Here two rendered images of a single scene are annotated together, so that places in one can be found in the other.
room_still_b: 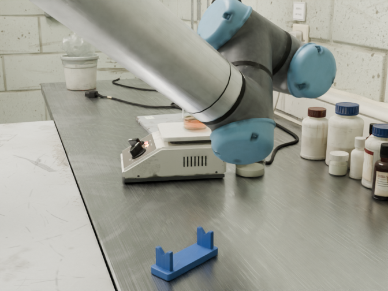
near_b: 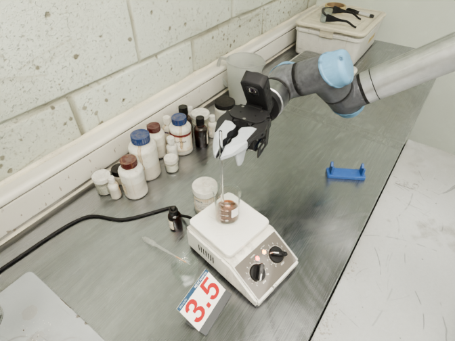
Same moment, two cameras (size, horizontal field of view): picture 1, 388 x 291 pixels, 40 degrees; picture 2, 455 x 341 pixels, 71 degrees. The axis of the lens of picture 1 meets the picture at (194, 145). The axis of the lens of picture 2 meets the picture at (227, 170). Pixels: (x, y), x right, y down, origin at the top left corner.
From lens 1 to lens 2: 134 cm
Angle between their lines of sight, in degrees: 104
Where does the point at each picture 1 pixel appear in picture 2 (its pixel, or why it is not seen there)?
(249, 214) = (275, 178)
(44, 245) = (402, 233)
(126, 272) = (374, 187)
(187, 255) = (344, 172)
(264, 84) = not seen: hidden behind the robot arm
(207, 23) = (349, 70)
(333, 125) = (154, 149)
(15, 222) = (409, 275)
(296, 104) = not seen: outside the picture
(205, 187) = not seen: hidden behind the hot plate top
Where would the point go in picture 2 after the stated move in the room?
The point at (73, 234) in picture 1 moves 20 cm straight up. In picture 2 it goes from (380, 231) to (414, 166)
